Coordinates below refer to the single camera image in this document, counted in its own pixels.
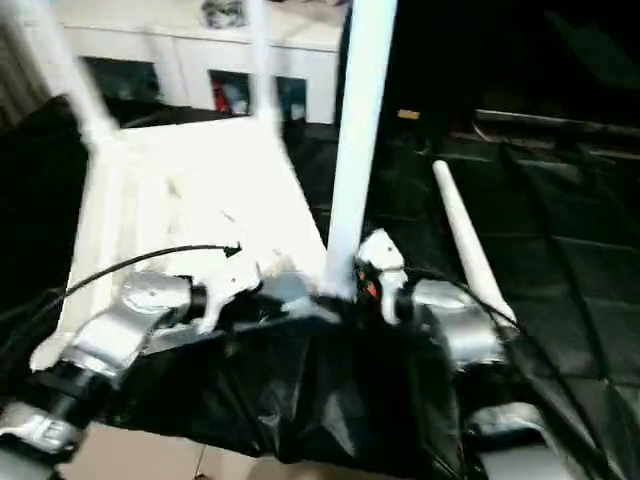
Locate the black flat board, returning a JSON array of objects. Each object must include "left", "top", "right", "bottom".
[{"left": 473, "top": 108, "right": 640, "bottom": 132}]

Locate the white plastic table leg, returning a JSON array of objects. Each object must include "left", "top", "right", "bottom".
[
  {"left": 27, "top": 0, "right": 122, "bottom": 157},
  {"left": 322, "top": 0, "right": 400, "bottom": 305},
  {"left": 432, "top": 159, "right": 520, "bottom": 330},
  {"left": 247, "top": 0, "right": 287, "bottom": 135}
]

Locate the white plastic table top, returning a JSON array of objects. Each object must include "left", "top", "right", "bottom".
[{"left": 29, "top": 117, "right": 351, "bottom": 372}]

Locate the dark glittery ornament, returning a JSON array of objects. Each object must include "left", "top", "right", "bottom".
[{"left": 200, "top": 0, "right": 247, "bottom": 30}]

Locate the grey curtain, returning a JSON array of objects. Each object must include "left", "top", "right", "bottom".
[{"left": 0, "top": 19, "right": 47, "bottom": 127}]

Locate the white sideboard cabinet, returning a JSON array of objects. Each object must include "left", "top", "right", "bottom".
[{"left": 54, "top": 0, "right": 351, "bottom": 125}]

